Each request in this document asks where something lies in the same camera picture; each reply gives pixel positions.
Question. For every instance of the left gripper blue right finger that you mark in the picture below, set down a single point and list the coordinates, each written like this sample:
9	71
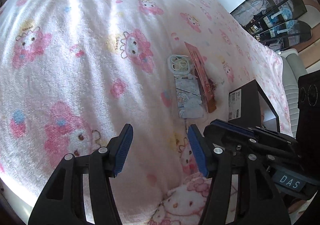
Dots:
201	151

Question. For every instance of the brown wooden comb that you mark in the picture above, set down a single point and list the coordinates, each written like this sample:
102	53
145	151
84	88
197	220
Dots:
211	105

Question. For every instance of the red poster card pack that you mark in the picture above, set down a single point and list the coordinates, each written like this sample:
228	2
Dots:
198	62

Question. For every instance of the grey padded headboard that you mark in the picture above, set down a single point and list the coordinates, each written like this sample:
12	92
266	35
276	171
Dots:
293	68

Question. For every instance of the clear cartoon phone case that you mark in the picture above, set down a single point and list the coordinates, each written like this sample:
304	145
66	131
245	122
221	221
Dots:
189	101

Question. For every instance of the black glass display cabinet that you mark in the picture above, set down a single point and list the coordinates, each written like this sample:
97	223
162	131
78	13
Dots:
274	23

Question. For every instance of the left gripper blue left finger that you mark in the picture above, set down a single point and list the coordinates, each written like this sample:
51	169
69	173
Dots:
119	149

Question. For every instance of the black cardboard storage box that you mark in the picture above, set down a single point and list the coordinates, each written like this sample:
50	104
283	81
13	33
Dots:
248	106

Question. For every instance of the pink bunny print blanket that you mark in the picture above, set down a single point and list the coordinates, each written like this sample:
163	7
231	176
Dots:
74	72

